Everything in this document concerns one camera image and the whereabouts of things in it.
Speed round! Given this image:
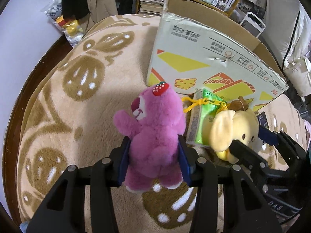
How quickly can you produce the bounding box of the yellow dog plush toy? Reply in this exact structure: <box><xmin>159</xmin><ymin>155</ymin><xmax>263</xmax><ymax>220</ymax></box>
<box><xmin>202</xmin><ymin>96</ymin><xmax>259</xmax><ymax>164</ymax></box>

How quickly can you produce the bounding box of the pink bear plush toy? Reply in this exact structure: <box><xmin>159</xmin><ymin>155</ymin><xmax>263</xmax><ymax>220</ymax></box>
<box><xmin>113</xmin><ymin>82</ymin><xmax>186</xmax><ymax>193</ymax></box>

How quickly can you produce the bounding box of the black Face tissue pack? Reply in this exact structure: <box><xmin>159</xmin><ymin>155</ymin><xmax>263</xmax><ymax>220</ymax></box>
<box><xmin>257</xmin><ymin>111</ymin><xmax>269</xmax><ymax>129</ymax></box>

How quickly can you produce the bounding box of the green tissue pack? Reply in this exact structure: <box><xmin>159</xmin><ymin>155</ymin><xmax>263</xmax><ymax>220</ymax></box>
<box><xmin>186</xmin><ymin>89</ymin><xmax>227</xmax><ymax>148</ymax></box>

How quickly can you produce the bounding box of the beige patterned fleece blanket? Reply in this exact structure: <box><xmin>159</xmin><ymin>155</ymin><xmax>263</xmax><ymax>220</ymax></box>
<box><xmin>16</xmin><ymin>14</ymin><xmax>309</xmax><ymax>232</ymax></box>

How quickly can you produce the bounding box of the cream white duvet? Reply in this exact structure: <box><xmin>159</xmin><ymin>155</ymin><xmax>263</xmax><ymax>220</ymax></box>
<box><xmin>263</xmin><ymin>0</ymin><xmax>310</xmax><ymax>97</ymax></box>

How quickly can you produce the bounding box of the white trolley cart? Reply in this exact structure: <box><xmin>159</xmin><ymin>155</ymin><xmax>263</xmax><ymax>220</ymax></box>
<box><xmin>240</xmin><ymin>12</ymin><xmax>266</xmax><ymax>38</ymax></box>

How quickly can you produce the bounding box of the printed cardboard box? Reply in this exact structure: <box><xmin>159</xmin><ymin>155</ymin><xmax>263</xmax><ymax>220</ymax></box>
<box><xmin>147</xmin><ymin>0</ymin><xmax>288</xmax><ymax>111</ymax></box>

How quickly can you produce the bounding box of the stack of books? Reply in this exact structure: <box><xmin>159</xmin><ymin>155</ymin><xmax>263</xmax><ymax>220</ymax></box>
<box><xmin>137</xmin><ymin>0</ymin><xmax>165</xmax><ymax>16</ymax></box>

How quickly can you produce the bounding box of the plastic snack bag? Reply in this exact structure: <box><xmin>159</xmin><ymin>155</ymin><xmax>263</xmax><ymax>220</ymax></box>
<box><xmin>41</xmin><ymin>0</ymin><xmax>84</xmax><ymax>47</ymax></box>

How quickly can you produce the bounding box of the beige hanging coat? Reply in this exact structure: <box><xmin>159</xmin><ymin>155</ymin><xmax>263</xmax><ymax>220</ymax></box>
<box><xmin>78</xmin><ymin>0</ymin><xmax>118</xmax><ymax>33</ymax></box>

